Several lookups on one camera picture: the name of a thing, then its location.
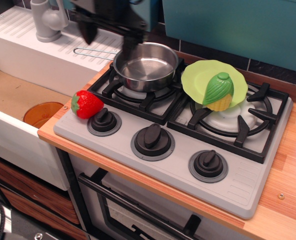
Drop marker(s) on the middle black stove knob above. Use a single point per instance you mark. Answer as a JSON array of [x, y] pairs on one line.
[[152, 143]]

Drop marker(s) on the left teal cabinet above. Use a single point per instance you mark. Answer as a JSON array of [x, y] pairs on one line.
[[148, 10]]

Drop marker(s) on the stainless steel pot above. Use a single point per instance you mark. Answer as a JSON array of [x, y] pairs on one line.
[[150, 66]]

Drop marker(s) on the left black burner grate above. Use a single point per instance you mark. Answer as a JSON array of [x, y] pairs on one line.
[[157, 106]]

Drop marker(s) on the grey toy faucet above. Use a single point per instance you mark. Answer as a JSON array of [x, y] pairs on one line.
[[48, 22]]

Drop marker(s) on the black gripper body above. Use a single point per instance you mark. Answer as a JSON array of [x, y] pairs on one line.
[[110, 15]]

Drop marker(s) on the right black burner grate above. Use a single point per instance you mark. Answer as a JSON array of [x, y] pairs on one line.
[[250, 129]]

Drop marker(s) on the left black stove knob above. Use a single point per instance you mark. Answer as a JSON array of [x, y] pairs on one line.
[[104, 123]]

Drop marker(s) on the white toy sink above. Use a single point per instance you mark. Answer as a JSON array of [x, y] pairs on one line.
[[34, 72]]

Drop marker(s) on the black stove knob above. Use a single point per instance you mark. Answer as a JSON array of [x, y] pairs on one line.
[[208, 166], [104, 123], [152, 143]]

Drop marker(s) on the grey toy stove top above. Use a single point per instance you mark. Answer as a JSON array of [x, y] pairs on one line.
[[238, 193]]

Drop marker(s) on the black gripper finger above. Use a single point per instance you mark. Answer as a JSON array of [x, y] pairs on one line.
[[88, 29], [131, 39]]

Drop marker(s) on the red toy strawberry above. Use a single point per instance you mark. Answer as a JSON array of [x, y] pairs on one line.
[[85, 104]]

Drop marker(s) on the black burner grate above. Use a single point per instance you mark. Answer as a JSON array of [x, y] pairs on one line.
[[250, 129], [157, 106]]

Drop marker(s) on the light green plastic plate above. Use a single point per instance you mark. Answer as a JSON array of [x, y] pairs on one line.
[[196, 77]]

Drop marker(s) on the toy corncob with green husk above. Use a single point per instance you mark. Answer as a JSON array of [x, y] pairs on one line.
[[219, 92]]

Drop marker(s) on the toy oven door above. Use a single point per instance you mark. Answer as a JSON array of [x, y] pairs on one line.
[[130, 212]]

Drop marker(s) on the wood grain drawer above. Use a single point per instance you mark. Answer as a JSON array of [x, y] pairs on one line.
[[44, 203]]

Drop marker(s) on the right black stove knob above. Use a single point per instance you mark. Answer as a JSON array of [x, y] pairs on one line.
[[208, 166]]

